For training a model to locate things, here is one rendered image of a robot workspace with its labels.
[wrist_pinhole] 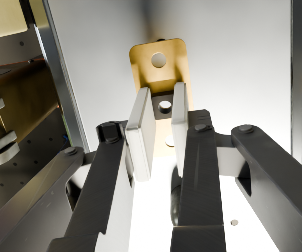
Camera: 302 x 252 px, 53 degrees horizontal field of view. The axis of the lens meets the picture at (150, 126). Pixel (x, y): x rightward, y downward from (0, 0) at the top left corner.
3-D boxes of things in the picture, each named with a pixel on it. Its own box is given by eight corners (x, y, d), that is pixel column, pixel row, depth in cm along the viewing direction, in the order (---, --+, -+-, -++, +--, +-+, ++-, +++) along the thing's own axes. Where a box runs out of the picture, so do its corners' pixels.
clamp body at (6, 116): (106, 67, 58) (16, 158, 25) (57, 75, 59) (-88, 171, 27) (98, 31, 55) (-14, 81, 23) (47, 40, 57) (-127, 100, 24)
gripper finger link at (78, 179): (129, 191, 13) (65, 198, 14) (140, 141, 18) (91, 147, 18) (122, 162, 13) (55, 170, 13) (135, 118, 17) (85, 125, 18)
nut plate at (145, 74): (199, 151, 23) (200, 158, 22) (149, 156, 23) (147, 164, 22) (185, 36, 20) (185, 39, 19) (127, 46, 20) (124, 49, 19)
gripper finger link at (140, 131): (151, 182, 15) (135, 184, 15) (157, 127, 21) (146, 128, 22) (139, 127, 14) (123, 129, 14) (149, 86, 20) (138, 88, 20)
